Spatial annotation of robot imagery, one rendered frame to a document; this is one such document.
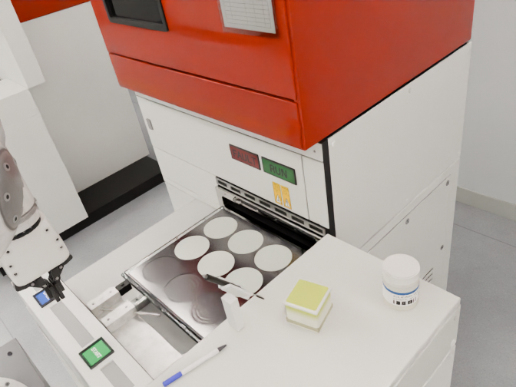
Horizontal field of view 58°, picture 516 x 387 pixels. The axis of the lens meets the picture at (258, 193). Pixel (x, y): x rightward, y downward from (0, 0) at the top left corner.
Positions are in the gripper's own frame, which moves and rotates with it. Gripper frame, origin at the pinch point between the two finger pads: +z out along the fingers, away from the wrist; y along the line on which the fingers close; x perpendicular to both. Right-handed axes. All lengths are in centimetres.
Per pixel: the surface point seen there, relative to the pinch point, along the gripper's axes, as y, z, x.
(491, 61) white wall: -207, 32, -10
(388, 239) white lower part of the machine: -85, 41, 15
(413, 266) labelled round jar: -52, 10, 42
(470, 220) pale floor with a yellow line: -194, 116, -5
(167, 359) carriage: -11.9, 28.3, 6.8
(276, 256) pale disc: -49, 26, 5
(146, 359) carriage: -8.6, 28.3, 2.8
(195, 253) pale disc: -36.6, 26.2, -14.3
